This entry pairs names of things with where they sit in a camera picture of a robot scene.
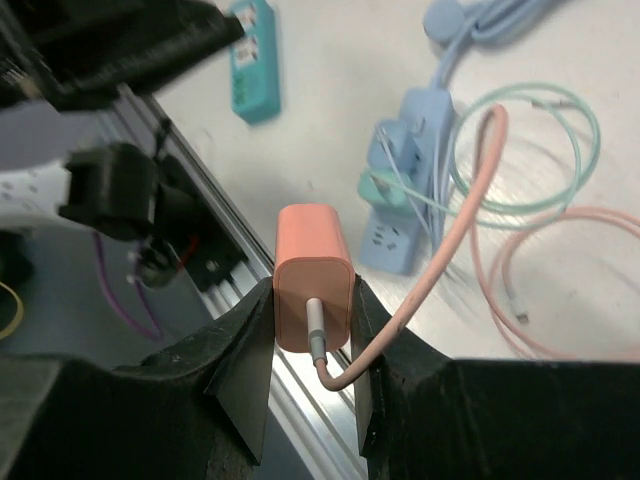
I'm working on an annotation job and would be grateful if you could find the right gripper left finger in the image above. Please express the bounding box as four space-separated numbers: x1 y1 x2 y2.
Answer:
0 277 277 480

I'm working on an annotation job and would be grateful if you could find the teal charger cable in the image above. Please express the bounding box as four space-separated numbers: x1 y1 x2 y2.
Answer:
362 82 601 229

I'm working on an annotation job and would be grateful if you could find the teal charger plug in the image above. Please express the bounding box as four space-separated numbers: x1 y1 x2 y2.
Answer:
357 168 413 216

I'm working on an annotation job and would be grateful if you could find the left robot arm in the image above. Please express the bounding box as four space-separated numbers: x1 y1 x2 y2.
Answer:
1 1 245 241

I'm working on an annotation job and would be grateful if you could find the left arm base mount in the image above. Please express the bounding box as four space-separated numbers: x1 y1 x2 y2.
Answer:
132 119 249 294

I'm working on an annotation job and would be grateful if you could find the pink charger plug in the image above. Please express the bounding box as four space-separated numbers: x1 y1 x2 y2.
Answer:
273 204 355 353

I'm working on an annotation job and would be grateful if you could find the teal power strip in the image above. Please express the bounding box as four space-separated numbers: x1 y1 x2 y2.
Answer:
231 1 281 125

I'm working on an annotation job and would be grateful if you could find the front aluminium rail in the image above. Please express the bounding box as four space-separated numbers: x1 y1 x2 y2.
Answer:
126 95 368 479

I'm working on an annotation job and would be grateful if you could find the blue charger plug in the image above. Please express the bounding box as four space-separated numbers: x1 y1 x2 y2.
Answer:
367 119 417 173

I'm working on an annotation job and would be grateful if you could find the blue power strip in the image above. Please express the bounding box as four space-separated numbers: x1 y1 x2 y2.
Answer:
357 88 455 275

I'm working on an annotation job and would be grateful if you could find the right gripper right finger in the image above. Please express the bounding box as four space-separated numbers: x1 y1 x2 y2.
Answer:
349 274 640 480

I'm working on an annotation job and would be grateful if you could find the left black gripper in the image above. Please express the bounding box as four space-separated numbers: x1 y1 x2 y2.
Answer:
1 1 245 110

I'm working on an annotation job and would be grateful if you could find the blue charger cable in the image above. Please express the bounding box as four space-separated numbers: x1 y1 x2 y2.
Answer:
374 119 451 246

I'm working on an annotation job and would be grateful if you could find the blue power strip cord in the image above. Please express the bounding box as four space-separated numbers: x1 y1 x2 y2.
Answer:
422 0 566 94

